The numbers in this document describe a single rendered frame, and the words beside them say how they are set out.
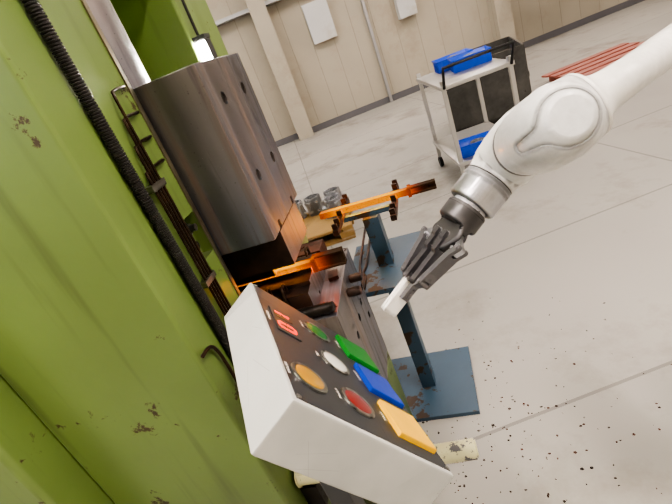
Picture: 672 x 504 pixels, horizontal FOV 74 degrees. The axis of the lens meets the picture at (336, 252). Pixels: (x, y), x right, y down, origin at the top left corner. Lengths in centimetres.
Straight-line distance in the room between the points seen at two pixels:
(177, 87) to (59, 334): 53
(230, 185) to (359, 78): 841
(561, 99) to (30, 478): 120
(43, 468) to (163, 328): 48
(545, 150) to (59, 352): 93
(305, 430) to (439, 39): 943
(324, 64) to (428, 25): 212
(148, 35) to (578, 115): 114
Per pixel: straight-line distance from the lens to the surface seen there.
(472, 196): 79
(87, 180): 82
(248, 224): 103
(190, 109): 99
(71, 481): 130
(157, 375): 98
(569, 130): 64
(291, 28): 921
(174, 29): 142
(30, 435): 123
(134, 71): 117
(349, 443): 57
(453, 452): 112
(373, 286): 165
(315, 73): 922
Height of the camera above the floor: 152
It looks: 24 degrees down
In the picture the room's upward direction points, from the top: 22 degrees counter-clockwise
